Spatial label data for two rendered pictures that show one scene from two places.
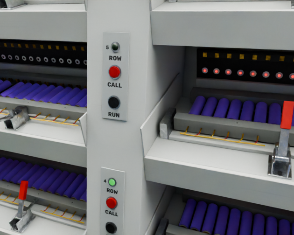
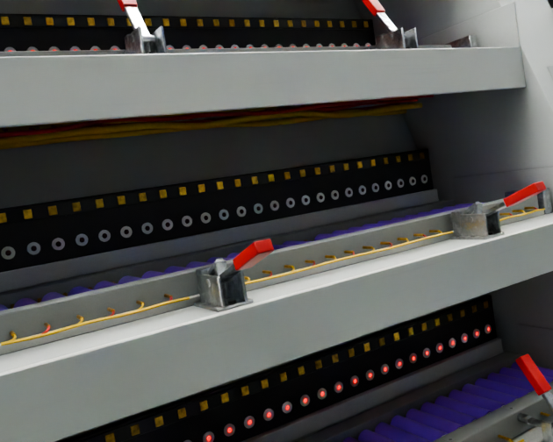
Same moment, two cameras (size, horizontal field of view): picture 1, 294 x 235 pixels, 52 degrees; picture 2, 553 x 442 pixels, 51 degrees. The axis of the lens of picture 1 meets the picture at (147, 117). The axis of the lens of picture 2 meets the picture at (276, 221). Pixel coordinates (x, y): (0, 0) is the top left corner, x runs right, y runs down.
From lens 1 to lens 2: 0.86 m
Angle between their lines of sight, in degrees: 58
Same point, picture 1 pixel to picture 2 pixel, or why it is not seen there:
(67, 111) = not seen: hidden behind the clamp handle
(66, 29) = (500, 71)
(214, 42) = not seen: outside the picture
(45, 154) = not seen: outside the picture
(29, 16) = (458, 54)
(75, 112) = not seen: hidden behind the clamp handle
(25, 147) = (527, 259)
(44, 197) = (529, 402)
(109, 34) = not seen: outside the picture
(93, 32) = (538, 68)
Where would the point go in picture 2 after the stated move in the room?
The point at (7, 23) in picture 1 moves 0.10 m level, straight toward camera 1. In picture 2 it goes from (425, 67) to (526, 23)
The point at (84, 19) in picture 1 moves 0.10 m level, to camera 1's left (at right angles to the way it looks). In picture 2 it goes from (518, 57) to (485, 38)
